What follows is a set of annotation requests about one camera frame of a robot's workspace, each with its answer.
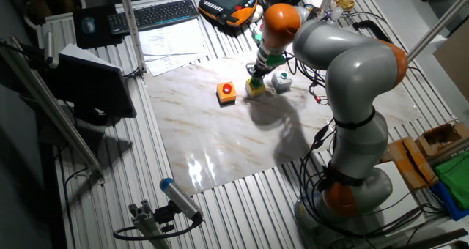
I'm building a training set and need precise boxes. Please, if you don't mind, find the yellow box green mushroom button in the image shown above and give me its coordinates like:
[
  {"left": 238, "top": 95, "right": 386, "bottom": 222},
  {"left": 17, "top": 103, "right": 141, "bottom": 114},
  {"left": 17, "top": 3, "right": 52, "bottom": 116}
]
[{"left": 244, "top": 77, "right": 267, "bottom": 99}]

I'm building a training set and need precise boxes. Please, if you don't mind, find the golden glass object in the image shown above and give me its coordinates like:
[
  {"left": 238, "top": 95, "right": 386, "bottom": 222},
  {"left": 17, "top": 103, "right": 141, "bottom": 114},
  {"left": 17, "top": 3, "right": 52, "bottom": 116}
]
[{"left": 330, "top": 0, "right": 356, "bottom": 12}]

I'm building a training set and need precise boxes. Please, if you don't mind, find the aluminium profile post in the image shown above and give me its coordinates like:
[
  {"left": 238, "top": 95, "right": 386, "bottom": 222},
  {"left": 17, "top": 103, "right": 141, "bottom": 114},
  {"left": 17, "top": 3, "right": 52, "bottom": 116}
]
[{"left": 117, "top": 0, "right": 147, "bottom": 75}]

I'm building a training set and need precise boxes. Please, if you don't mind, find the brown taped cardboard box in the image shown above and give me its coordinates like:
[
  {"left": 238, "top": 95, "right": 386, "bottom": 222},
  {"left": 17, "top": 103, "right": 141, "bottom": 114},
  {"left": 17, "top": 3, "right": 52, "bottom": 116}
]
[{"left": 387, "top": 135, "right": 440, "bottom": 192}]

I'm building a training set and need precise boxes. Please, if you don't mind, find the large brown cardboard panel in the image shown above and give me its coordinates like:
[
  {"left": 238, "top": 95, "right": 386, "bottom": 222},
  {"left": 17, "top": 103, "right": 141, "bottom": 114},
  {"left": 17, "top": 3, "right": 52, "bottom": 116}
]
[{"left": 432, "top": 19, "right": 469, "bottom": 104}]

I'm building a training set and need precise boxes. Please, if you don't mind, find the black camera cable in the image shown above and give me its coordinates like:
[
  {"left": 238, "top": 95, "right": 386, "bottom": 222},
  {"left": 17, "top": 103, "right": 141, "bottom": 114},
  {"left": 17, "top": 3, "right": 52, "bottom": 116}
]
[{"left": 112, "top": 219, "right": 202, "bottom": 242}]

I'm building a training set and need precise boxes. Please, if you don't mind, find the silver camera blue cap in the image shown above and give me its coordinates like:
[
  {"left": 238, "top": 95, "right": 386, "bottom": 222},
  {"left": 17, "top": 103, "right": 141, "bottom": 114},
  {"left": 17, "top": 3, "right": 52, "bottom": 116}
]
[{"left": 158, "top": 176, "right": 205, "bottom": 224}]

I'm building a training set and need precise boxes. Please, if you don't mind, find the aluminium camera bracket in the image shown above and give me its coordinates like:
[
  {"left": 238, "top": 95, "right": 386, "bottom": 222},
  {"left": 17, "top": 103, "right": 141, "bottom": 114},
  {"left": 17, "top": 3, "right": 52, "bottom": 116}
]
[{"left": 128, "top": 198, "right": 174, "bottom": 249}]

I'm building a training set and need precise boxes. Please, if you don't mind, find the black cable red-lit connector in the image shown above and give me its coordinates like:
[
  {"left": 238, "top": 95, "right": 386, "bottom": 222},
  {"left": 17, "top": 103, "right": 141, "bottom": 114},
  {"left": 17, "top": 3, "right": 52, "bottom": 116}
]
[{"left": 291, "top": 53, "right": 333, "bottom": 108}]

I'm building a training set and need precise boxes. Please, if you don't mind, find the black monitor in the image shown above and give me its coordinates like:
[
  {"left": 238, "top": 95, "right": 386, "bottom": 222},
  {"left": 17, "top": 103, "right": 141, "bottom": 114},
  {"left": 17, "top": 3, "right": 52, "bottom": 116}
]
[{"left": 43, "top": 51, "right": 138, "bottom": 125}]

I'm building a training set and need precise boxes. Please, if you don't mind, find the orange box red button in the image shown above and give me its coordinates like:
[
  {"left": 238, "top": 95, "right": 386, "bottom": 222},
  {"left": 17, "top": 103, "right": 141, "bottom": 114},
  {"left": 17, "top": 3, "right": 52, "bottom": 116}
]
[{"left": 215, "top": 81, "right": 238, "bottom": 106}]

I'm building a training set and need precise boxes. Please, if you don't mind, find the slanted aluminium post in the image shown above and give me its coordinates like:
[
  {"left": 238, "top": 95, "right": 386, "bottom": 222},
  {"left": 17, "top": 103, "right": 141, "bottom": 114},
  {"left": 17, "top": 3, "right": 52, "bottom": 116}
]
[{"left": 406, "top": 0, "right": 469, "bottom": 64}]

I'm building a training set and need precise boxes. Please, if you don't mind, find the white round object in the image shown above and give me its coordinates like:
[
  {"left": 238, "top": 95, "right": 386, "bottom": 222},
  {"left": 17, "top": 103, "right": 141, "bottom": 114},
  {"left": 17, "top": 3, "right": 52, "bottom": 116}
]
[{"left": 249, "top": 4, "right": 265, "bottom": 24}]

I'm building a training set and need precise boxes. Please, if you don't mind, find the silver camera on beam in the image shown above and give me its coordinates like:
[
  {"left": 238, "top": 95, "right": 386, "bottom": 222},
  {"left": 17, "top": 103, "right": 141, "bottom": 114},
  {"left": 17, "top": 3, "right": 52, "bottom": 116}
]
[{"left": 43, "top": 30, "right": 60, "bottom": 69}]

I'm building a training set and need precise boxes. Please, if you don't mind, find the black computer mouse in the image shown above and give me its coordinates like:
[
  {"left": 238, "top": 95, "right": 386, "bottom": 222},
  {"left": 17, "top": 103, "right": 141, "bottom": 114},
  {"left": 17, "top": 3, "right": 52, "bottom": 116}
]
[{"left": 81, "top": 15, "right": 97, "bottom": 35}]

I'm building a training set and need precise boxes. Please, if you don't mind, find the blue cloth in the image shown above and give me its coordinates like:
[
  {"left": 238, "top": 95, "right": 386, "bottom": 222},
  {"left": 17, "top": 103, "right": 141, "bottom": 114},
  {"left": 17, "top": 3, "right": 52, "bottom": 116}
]
[{"left": 429, "top": 182, "right": 469, "bottom": 222}]

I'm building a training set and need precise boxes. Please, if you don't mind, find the black orange teach pendant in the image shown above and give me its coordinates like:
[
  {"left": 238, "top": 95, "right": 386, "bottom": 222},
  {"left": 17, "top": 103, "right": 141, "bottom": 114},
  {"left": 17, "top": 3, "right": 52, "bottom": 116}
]
[{"left": 197, "top": 0, "right": 259, "bottom": 28}]

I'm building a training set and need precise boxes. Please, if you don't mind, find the green printed mount plate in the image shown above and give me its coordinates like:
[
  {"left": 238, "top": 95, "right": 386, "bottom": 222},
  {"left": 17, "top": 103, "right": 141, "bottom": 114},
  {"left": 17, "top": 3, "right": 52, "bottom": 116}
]
[{"left": 265, "top": 54, "right": 287, "bottom": 68}]

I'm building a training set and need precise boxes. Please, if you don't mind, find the green cloth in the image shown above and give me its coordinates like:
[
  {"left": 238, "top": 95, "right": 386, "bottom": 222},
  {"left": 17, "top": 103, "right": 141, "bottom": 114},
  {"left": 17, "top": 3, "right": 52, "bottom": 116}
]
[{"left": 432, "top": 149, "right": 469, "bottom": 211}]

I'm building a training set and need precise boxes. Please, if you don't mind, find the grey box small green button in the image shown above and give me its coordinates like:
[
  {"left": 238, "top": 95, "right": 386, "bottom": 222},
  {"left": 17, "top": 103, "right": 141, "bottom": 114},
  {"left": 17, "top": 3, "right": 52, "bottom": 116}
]
[{"left": 270, "top": 70, "right": 294, "bottom": 94}]

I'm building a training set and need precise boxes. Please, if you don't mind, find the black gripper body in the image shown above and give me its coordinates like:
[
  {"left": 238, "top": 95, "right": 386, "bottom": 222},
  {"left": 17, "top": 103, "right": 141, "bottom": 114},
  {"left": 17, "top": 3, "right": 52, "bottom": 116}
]
[{"left": 248, "top": 62, "right": 273, "bottom": 81}]

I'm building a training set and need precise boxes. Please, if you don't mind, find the small open cardboard box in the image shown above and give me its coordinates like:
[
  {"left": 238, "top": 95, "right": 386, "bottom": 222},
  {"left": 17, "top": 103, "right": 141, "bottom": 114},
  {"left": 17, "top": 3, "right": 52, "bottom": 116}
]
[{"left": 417, "top": 121, "right": 469, "bottom": 159}]

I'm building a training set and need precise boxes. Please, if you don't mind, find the black keyboard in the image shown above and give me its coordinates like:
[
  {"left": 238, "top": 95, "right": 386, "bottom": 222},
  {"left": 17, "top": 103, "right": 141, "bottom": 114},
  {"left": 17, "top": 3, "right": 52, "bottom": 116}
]
[{"left": 106, "top": 0, "right": 201, "bottom": 36}]

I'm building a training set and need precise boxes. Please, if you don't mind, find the white printed paper sheet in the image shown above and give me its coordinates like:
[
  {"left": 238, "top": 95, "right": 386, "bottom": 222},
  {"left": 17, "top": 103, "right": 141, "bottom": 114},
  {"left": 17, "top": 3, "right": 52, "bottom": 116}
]
[
  {"left": 144, "top": 52, "right": 210, "bottom": 78},
  {"left": 138, "top": 18, "right": 207, "bottom": 59}
]

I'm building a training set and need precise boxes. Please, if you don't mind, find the slanted aluminium beam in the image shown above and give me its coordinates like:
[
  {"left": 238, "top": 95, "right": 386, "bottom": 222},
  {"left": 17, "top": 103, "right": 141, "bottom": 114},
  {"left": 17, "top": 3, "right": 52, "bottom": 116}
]
[{"left": 0, "top": 35, "right": 106, "bottom": 186}]

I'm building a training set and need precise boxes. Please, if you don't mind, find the black mouse pad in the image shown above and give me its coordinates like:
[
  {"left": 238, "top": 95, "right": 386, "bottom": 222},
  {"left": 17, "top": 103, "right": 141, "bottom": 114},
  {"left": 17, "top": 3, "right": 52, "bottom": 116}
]
[{"left": 72, "top": 4, "right": 124, "bottom": 51}]

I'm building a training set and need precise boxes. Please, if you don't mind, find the marble pattern mat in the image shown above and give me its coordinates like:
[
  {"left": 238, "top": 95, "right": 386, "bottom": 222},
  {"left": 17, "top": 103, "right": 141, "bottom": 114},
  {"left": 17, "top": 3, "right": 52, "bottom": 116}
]
[{"left": 144, "top": 51, "right": 423, "bottom": 198}]

